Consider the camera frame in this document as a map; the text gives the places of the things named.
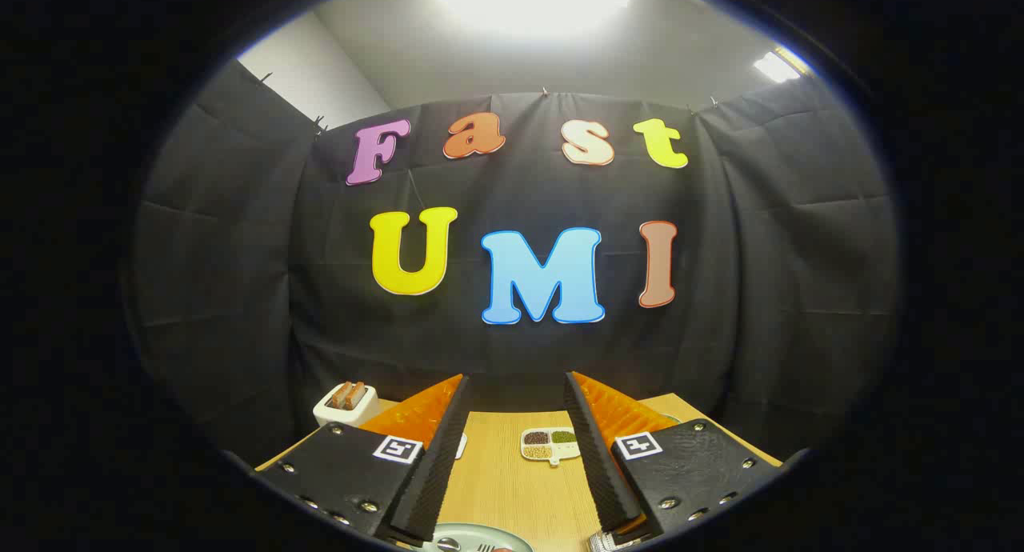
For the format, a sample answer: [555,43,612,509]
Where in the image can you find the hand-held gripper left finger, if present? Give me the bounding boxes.
[252,374,471,549]

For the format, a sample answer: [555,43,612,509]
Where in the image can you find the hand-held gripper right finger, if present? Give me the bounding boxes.
[563,371,785,546]

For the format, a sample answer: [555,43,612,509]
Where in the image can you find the white divided bean dish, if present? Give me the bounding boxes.
[520,427,582,466]

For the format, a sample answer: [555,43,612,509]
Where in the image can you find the pale green plate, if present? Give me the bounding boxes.
[416,523,535,552]

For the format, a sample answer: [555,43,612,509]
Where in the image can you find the cream white toaster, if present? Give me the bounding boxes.
[313,381,381,427]

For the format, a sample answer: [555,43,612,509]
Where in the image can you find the small ceiling light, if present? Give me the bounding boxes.
[752,48,810,83]

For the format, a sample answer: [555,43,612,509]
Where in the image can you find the large ceiling light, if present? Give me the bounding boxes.
[436,0,637,33]

